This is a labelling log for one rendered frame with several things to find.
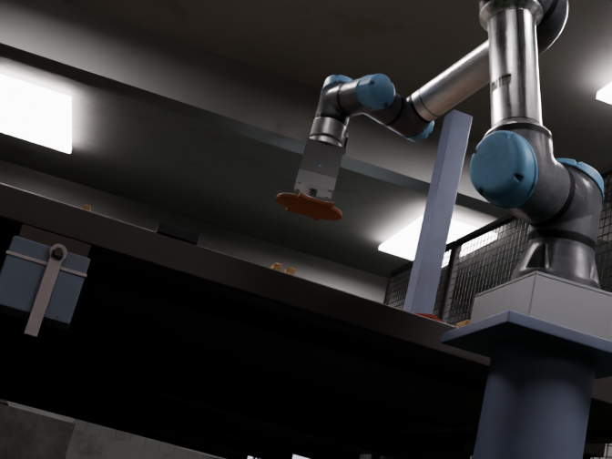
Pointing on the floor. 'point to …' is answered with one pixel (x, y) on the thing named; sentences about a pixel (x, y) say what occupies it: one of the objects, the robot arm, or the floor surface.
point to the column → (533, 385)
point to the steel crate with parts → (32, 434)
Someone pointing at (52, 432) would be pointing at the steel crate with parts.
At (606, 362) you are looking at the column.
